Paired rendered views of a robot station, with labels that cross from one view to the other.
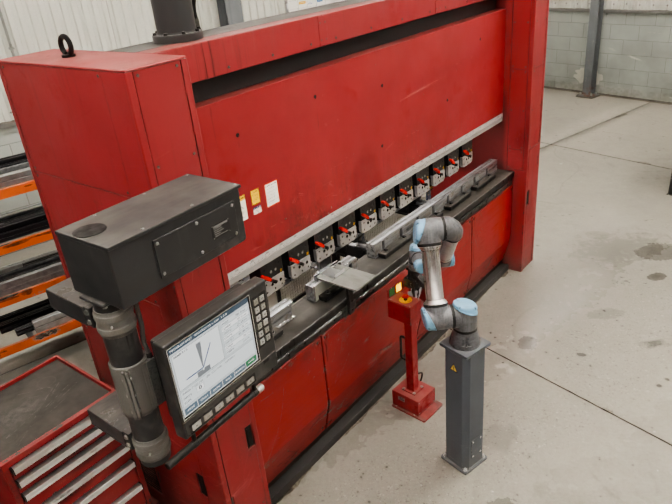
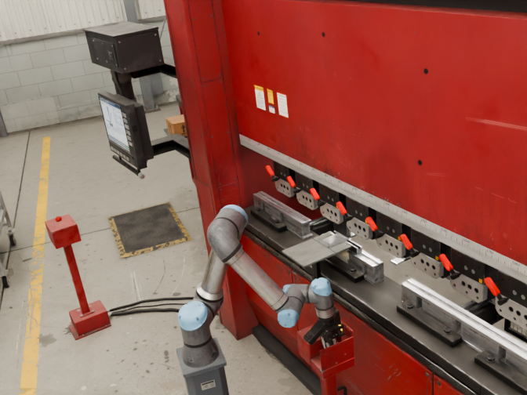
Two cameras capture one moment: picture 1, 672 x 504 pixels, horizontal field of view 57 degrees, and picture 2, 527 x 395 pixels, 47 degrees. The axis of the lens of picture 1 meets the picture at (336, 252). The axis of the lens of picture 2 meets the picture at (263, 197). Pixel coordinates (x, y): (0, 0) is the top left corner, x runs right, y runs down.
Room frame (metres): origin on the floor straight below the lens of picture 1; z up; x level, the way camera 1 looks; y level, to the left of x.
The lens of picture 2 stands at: (3.56, -2.35, 2.38)
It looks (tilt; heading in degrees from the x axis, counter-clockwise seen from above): 24 degrees down; 112
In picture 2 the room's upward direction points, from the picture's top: 7 degrees counter-clockwise
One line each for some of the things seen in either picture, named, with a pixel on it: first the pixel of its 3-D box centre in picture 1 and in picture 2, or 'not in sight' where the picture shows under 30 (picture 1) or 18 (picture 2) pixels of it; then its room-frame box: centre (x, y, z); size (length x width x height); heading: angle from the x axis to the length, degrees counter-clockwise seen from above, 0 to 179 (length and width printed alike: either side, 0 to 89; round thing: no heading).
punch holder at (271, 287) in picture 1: (267, 274); (288, 176); (2.64, 0.34, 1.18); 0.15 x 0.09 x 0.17; 140
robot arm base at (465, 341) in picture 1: (465, 333); (198, 346); (2.50, -0.59, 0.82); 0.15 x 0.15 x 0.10
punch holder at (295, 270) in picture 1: (294, 257); (311, 188); (2.79, 0.21, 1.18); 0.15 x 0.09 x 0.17; 140
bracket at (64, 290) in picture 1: (122, 280); (158, 70); (1.80, 0.71, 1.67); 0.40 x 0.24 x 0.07; 140
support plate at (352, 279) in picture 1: (346, 277); (316, 249); (2.87, -0.04, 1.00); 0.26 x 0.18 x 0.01; 50
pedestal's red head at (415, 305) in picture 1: (409, 300); (325, 342); (2.97, -0.39, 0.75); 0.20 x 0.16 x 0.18; 135
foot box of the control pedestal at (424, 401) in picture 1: (417, 397); not in sight; (2.95, -0.41, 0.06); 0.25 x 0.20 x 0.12; 45
